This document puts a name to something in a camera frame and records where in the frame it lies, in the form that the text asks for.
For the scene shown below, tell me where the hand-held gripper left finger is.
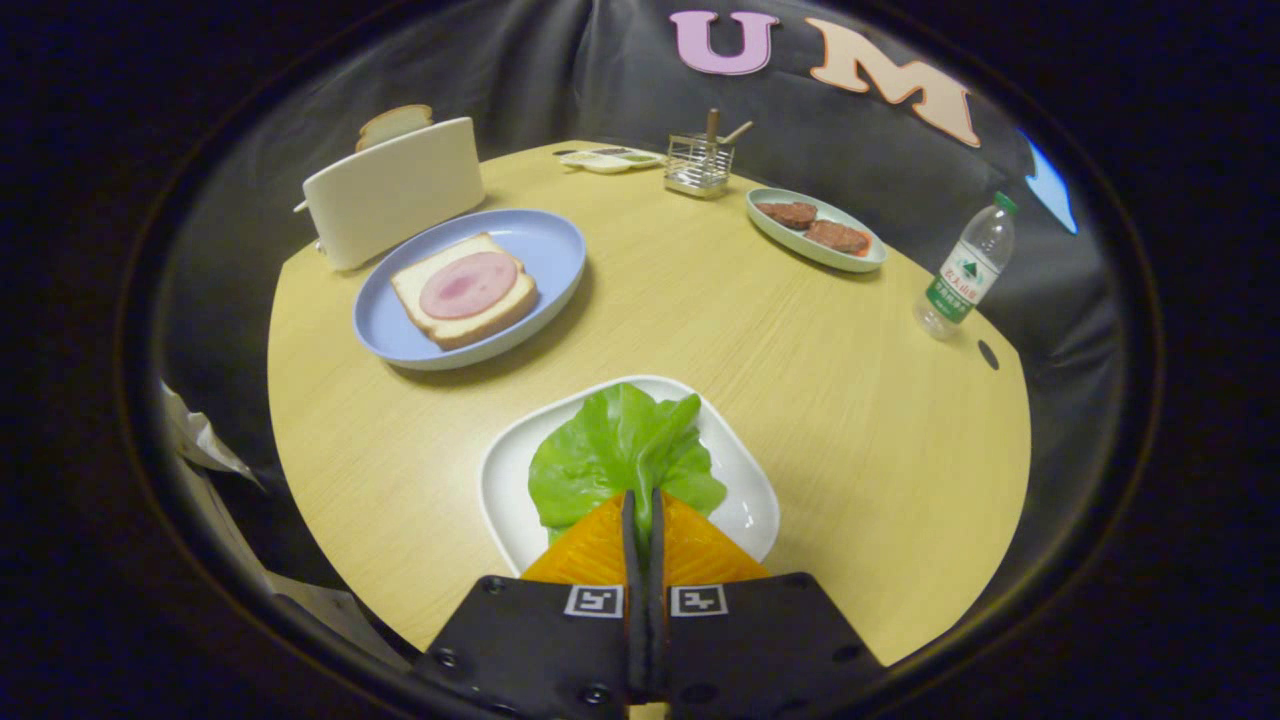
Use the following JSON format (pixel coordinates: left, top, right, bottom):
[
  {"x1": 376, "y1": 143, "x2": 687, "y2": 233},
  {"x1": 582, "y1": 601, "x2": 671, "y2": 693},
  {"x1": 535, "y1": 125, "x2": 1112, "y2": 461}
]
[{"x1": 412, "y1": 488, "x2": 643, "y2": 720}]

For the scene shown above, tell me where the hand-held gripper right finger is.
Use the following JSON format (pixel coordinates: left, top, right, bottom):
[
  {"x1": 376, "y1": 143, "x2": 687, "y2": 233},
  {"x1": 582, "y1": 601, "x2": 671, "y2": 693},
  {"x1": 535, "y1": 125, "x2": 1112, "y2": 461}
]
[{"x1": 648, "y1": 488, "x2": 886, "y2": 720}]

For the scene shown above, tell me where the green lettuce leaf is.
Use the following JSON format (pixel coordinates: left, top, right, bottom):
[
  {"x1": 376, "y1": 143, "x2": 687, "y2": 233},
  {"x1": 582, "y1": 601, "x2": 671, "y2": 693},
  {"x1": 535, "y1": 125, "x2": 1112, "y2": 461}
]
[{"x1": 527, "y1": 382, "x2": 728, "y2": 546}]

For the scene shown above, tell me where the toasted bread slice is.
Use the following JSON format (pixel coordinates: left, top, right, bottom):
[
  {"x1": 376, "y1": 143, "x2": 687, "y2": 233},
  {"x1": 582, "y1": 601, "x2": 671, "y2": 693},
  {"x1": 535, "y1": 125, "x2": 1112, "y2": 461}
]
[{"x1": 355, "y1": 104, "x2": 435, "y2": 153}]

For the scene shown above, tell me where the white square plate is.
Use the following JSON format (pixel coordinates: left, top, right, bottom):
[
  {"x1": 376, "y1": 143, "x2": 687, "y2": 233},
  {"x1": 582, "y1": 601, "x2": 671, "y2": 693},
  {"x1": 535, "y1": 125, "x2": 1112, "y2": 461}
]
[{"x1": 479, "y1": 375, "x2": 781, "y2": 578}]

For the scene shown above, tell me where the bread slice under ham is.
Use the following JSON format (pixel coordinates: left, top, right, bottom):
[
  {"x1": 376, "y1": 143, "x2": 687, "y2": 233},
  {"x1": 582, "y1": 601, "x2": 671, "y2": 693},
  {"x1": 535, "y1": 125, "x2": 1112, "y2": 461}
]
[{"x1": 390, "y1": 233, "x2": 539, "y2": 351}]

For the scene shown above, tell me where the pink ham slice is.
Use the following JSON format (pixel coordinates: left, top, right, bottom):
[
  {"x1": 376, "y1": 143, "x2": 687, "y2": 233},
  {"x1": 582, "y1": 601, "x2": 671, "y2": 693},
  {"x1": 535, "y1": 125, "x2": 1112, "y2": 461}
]
[{"x1": 419, "y1": 251, "x2": 519, "y2": 320}]

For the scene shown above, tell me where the blue round plate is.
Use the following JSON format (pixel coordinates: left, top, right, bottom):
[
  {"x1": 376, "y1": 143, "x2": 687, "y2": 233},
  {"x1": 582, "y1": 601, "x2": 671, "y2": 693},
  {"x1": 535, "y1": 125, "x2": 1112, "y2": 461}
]
[{"x1": 352, "y1": 208, "x2": 588, "y2": 372}]

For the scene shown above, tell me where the pale green plate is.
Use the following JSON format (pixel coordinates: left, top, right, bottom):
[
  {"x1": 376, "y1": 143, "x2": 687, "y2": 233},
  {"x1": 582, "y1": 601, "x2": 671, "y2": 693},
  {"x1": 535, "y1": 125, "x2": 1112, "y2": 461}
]
[{"x1": 745, "y1": 187, "x2": 889, "y2": 274}]

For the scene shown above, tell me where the brown meat patty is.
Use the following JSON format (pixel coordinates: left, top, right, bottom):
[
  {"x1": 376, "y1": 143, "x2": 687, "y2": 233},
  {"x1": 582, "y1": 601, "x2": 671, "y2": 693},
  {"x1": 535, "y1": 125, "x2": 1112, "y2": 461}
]
[
  {"x1": 806, "y1": 219, "x2": 871, "y2": 255},
  {"x1": 755, "y1": 201, "x2": 819, "y2": 230}
]

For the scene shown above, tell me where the clear plastic water bottle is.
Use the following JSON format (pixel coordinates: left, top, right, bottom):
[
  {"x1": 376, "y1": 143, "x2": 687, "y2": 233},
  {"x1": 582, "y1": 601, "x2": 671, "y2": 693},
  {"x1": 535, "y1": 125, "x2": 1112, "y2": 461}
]
[{"x1": 913, "y1": 191, "x2": 1019, "y2": 341}]

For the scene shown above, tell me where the white toaster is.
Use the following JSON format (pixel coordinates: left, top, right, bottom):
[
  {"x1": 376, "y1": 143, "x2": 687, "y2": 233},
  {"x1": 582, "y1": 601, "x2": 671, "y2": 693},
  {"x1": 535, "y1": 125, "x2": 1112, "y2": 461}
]
[{"x1": 293, "y1": 117, "x2": 487, "y2": 273}]

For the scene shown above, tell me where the white divided bean dish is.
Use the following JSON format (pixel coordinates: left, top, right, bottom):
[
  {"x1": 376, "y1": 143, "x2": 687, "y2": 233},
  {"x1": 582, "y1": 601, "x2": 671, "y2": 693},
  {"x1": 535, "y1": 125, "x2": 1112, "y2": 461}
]
[{"x1": 556, "y1": 146, "x2": 665, "y2": 175}]

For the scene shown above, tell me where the black backdrop cloth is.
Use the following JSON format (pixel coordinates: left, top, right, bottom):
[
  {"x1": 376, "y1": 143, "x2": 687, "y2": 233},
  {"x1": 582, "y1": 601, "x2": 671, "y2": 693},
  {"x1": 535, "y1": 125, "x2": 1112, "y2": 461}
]
[{"x1": 150, "y1": 0, "x2": 1126, "y2": 621}]

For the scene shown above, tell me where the wire utensil holder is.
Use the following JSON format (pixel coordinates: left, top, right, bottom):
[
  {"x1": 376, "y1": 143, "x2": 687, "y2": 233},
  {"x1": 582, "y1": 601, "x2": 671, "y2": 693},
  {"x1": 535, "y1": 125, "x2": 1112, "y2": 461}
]
[{"x1": 664, "y1": 133, "x2": 735, "y2": 199}]

